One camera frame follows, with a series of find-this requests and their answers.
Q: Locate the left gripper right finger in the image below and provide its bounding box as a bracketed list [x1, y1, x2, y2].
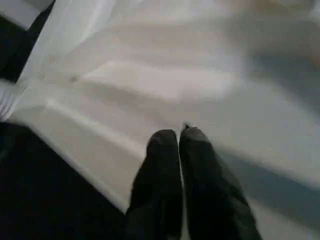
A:
[179, 123, 264, 240]

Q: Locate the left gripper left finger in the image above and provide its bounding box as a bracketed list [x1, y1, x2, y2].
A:
[124, 128, 183, 240]

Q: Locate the white plastic table top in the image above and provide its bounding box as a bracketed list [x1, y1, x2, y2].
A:
[4, 0, 320, 240]

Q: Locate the black table mat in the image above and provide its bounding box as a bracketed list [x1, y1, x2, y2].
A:
[0, 0, 131, 240]

